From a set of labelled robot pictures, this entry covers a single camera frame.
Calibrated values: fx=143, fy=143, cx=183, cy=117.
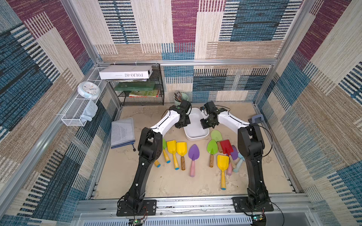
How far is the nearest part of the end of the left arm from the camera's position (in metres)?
0.75

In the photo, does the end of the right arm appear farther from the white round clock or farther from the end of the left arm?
the white round clock

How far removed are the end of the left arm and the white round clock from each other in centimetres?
40
